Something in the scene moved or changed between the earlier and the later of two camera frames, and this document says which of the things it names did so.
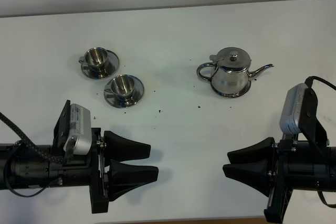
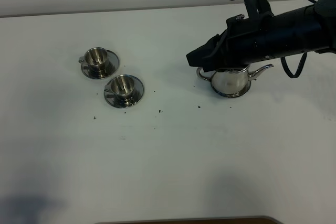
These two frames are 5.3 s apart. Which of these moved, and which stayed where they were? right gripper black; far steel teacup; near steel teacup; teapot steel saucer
Moved: right gripper black
Stayed: teapot steel saucer; near steel teacup; far steel teacup
